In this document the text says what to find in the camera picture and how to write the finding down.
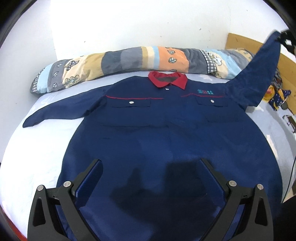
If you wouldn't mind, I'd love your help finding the navy blue work shirt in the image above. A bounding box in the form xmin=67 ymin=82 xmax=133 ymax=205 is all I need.
xmin=23 ymin=32 xmax=283 ymax=240

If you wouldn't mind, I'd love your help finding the wooden headboard panel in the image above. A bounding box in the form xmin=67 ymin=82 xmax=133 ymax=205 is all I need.
xmin=225 ymin=33 xmax=296 ymax=114

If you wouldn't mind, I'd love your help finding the colourful yellow blue cloth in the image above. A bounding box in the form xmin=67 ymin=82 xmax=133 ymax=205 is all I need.
xmin=262 ymin=68 xmax=292 ymax=111

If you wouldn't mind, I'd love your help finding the patchwork patterned long pillow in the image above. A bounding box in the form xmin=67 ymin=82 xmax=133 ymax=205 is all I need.
xmin=30 ymin=46 xmax=254 ymax=94

